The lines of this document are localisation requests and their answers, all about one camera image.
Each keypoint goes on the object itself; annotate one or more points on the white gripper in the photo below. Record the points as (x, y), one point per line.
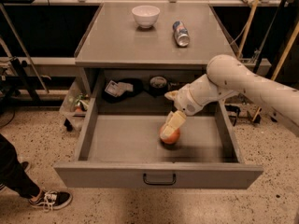
(186, 102)

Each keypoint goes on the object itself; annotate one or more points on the orange fruit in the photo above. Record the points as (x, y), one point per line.
(172, 139)

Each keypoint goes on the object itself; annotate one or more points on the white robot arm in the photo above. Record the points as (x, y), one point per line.
(226, 77)

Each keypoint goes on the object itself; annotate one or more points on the grey open top drawer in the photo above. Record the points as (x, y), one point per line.
(118, 143)

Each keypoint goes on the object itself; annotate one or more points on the grey cabinet counter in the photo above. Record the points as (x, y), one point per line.
(115, 47)

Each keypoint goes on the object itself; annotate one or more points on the black tape roll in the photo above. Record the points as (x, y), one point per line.
(158, 86)

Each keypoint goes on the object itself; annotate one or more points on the black cloth with packet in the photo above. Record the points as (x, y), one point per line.
(117, 91)

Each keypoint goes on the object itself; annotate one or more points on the silver blue soda can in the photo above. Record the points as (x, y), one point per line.
(181, 34)

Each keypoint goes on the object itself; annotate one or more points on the white ceramic bowl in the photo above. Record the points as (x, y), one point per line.
(145, 16)

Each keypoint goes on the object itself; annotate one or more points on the black white sneaker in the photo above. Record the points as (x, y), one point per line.
(51, 200)

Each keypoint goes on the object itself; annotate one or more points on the black trouser leg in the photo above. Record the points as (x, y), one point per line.
(12, 175)

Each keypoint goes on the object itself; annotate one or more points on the black drawer handle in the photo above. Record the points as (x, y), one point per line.
(159, 180)

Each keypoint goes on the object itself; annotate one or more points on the wooden frame stand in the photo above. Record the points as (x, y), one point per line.
(265, 29)

